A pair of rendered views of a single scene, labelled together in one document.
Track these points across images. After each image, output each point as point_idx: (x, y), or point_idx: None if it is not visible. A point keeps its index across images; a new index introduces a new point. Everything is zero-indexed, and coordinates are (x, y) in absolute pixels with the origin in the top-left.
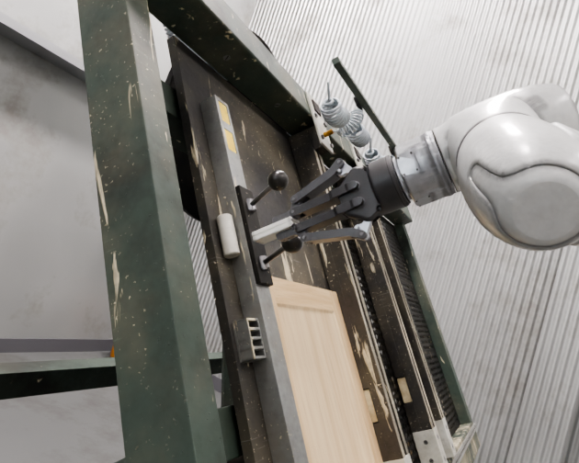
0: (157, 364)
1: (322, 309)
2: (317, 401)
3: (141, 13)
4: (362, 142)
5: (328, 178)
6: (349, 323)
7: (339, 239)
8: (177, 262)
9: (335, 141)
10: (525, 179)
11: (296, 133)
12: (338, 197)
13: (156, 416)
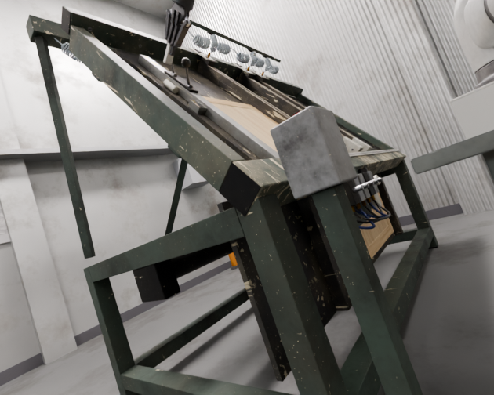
0: (150, 104)
1: (241, 106)
2: (250, 125)
3: (89, 35)
4: (227, 49)
5: (168, 19)
6: (263, 110)
7: (184, 33)
8: (140, 79)
9: (220, 61)
10: None
11: (197, 67)
12: (174, 20)
13: (159, 116)
